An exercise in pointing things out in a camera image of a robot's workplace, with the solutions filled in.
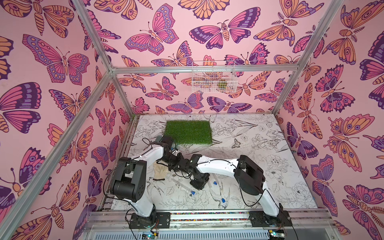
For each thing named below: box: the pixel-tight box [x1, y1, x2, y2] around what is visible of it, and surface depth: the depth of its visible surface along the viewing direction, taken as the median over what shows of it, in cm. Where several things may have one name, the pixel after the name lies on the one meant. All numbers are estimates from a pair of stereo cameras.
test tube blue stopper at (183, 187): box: [171, 178, 196, 196], surface depth 87 cm
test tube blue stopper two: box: [211, 186, 226, 203], surface depth 83 cm
